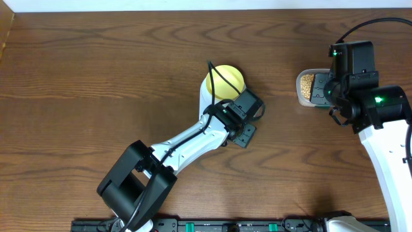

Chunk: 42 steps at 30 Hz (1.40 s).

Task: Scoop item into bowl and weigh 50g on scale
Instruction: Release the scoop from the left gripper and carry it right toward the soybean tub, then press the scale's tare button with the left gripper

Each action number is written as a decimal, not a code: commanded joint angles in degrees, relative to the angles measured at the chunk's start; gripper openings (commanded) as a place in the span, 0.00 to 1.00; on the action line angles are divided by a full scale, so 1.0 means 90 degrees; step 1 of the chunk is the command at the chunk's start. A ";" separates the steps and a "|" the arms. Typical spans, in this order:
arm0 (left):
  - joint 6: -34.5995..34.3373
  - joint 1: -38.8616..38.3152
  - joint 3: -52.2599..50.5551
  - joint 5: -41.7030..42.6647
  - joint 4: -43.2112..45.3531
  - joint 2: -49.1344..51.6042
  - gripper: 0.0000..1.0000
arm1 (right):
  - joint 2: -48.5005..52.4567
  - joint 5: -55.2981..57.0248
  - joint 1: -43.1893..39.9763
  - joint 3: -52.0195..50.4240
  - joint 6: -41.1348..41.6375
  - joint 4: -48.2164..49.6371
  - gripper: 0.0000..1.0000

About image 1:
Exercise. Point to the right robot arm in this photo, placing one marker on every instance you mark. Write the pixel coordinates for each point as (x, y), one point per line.
(379, 115)

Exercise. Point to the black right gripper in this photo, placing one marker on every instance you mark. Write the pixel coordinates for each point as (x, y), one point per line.
(317, 96)

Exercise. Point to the clear plastic container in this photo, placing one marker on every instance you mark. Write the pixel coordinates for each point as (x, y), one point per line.
(301, 99)

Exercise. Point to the white digital kitchen scale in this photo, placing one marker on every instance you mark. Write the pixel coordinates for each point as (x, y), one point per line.
(206, 95)

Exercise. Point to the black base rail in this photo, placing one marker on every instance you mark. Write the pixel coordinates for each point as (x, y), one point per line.
(334, 221)

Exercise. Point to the yellow bowl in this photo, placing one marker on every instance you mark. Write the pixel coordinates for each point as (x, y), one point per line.
(228, 82)

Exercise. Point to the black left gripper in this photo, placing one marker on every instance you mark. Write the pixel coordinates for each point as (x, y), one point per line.
(249, 133)

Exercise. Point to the green tape label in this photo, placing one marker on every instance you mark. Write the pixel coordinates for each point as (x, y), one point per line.
(323, 107)

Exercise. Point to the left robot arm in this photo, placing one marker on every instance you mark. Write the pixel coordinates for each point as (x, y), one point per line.
(141, 179)

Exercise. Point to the soybeans in container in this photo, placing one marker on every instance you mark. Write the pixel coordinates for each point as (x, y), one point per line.
(306, 85)

